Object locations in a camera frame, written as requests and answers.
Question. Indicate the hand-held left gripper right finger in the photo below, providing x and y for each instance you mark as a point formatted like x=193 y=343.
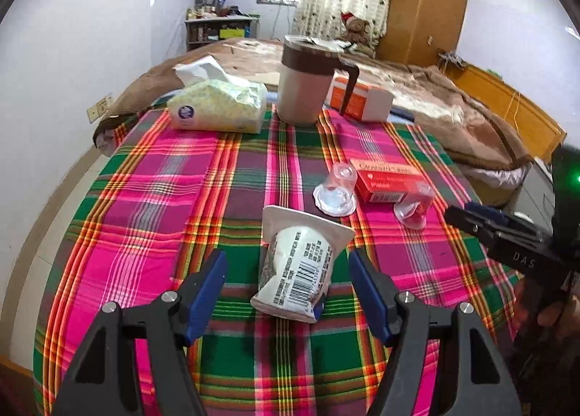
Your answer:
x=371 y=293

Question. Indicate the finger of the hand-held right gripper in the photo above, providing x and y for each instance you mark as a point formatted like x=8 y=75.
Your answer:
x=487 y=212
x=471 y=225

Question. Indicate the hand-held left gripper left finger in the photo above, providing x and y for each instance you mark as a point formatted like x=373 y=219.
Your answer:
x=208 y=289

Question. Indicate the white printed drink pouch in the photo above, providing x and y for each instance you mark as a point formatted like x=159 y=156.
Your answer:
x=299 y=262

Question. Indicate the person's right hand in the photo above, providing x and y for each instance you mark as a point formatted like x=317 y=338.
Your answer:
x=555 y=314

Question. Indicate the white bedside cabinet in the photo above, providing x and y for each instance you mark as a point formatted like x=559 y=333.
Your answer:
x=539 y=189

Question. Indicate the clear plastic cup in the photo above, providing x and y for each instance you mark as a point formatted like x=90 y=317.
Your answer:
x=342 y=175
x=412 y=212
x=335 y=202

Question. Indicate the brown printed blanket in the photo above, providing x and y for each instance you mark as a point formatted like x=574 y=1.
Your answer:
x=453 y=126

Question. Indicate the red medicine box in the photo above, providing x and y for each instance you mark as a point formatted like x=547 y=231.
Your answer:
x=385 y=180

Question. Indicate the plaid tablecloth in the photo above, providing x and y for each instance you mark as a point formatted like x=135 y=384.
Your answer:
x=136 y=216

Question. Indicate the wooden headboard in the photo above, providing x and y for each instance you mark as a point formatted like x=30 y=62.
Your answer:
x=512 y=107

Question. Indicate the orange and white box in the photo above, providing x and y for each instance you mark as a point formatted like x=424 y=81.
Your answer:
x=367 y=101

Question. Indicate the green white tissue pack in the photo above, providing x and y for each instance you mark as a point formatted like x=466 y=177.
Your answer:
x=217 y=107

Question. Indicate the wooden wardrobe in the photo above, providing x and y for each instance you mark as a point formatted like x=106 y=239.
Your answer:
x=426 y=8

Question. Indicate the beige mug with brown lid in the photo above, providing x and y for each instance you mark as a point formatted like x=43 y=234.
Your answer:
x=299 y=89

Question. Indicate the brown teddy bear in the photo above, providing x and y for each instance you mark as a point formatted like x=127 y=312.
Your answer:
x=358 y=33

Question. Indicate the cluttered shelf unit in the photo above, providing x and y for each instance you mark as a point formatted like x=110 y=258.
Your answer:
x=217 y=33

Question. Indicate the wall socket plate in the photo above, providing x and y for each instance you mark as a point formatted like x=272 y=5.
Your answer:
x=99 y=107

